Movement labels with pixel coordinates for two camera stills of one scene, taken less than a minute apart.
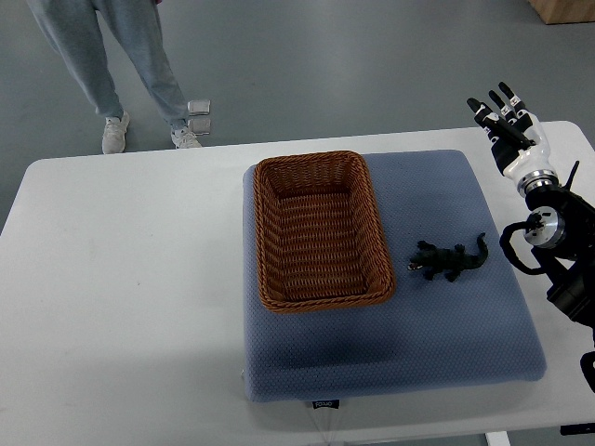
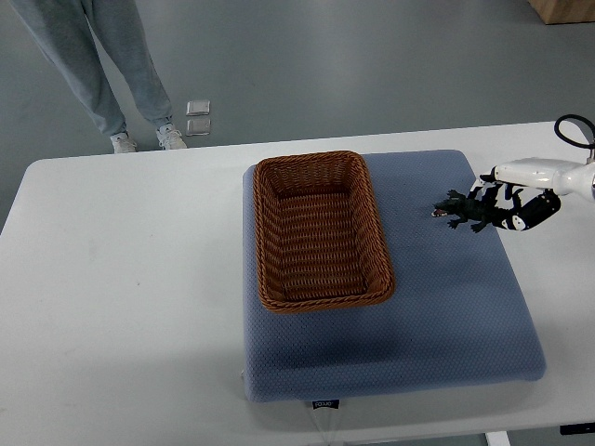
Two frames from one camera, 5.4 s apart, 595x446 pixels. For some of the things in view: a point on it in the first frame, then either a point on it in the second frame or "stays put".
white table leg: [497, 439] stays put
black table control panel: [577, 428] stays put
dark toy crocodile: [451, 262] → [480, 212]
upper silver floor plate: [199, 107] stays put
